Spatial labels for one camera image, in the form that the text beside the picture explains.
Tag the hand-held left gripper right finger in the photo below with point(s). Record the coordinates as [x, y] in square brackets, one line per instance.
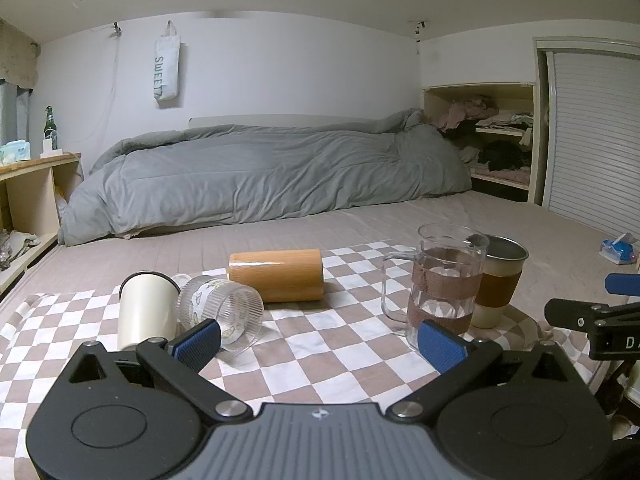
[442, 352]

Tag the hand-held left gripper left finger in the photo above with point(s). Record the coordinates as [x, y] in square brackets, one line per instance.
[200, 344]

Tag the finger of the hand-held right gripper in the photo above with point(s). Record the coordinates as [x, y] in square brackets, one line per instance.
[570, 312]
[622, 282]

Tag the clear ribbed glass cup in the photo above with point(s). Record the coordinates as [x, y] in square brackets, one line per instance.
[220, 305]

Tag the white enamel cup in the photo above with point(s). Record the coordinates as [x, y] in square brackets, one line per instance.
[145, 310]

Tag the steel cup brown sleeve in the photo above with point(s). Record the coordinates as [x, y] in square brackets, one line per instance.
[497, 285]

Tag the wooden cup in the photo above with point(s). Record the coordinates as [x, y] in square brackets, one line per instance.
[277, 275]

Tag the blue tissue box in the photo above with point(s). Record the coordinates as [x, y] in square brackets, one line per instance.
[620, 251]

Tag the clear glass mug brown band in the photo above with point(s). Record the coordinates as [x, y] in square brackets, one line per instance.
[440, 280]

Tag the brown white checkered cloth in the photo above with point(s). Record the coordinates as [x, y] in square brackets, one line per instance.
[325, 340]

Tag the white slatted sliding door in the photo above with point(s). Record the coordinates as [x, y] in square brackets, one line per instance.
[595, 135]

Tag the wooden closet shelf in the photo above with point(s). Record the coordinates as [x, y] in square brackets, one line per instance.
[535, 160]

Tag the folded pink cloth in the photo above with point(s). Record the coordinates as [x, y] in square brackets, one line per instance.
[505, 176]

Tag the dark clothes pile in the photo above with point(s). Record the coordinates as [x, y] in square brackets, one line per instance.
[502, 155]

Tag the grey duvet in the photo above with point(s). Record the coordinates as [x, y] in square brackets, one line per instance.
[275, 175]

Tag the folded light clothes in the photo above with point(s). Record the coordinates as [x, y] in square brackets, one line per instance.
[505, 121]

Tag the wooden side shelf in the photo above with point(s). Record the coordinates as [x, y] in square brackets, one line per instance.
[35, 195]

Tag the pink clothes pile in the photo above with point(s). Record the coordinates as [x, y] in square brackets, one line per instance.
[462, 112]

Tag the white headboard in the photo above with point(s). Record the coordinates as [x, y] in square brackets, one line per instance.
[250, 121]

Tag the small white box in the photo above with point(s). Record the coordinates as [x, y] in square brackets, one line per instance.
[51, 150]

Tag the green glass bottle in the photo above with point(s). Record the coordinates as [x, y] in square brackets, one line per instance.
[49, 125]

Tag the light blue tissue pack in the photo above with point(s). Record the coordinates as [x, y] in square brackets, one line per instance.
[15, 152]

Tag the white hanging bag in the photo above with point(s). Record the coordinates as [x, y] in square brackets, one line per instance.
[165, 70]

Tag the black ceiling fixture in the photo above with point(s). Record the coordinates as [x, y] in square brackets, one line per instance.
[419, 27]

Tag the beige curtain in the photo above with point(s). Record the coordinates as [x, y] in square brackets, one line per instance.
[15, 55]

